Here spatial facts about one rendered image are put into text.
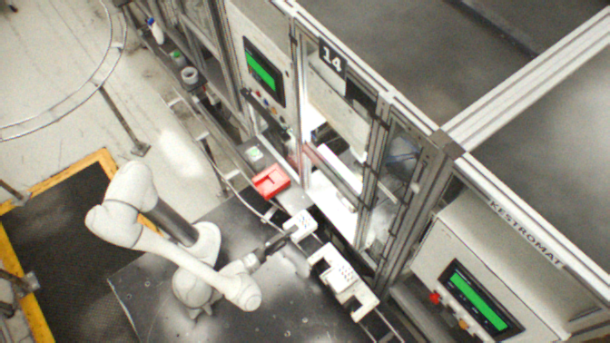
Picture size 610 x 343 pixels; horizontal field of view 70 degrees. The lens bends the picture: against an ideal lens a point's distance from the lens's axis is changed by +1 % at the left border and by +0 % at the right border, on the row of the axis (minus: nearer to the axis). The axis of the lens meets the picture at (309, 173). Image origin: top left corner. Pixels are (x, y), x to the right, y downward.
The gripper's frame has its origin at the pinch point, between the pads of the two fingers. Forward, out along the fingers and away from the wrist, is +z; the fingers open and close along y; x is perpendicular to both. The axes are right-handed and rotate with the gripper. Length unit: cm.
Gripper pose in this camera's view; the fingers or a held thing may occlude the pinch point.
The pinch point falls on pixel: (291, 231)
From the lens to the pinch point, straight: 202.8
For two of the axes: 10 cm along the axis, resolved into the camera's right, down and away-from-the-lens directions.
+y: -0.4, -4.8, -8.7
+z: 7.9, -5.5, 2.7
